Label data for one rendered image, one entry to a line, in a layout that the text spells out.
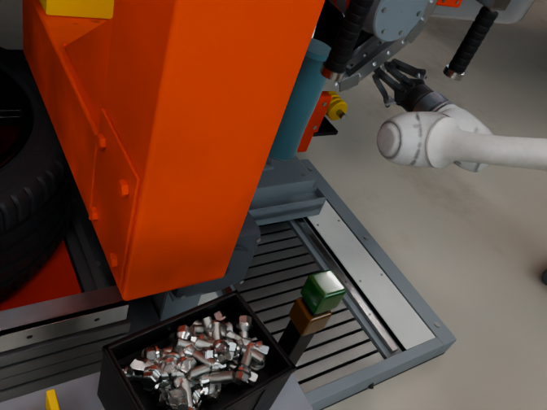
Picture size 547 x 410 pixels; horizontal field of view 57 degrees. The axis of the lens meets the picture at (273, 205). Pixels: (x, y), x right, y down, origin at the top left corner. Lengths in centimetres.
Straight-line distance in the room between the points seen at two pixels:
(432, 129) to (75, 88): 64
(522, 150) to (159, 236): 66
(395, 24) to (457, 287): 107
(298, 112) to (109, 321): 55
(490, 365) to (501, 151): 88
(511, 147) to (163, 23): 70
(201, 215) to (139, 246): 9
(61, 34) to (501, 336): 152
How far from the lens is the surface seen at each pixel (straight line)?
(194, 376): 64
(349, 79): 130
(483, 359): 173
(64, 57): 91
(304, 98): 105
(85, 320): 90
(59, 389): 75
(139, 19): 55
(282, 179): 153
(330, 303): 66
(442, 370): 161
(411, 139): 102
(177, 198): 61
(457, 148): 102
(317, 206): 163
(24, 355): 93
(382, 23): 104
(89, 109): 79
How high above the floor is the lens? 112
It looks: 39 degrees down
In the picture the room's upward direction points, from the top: 22 degrees clockwise
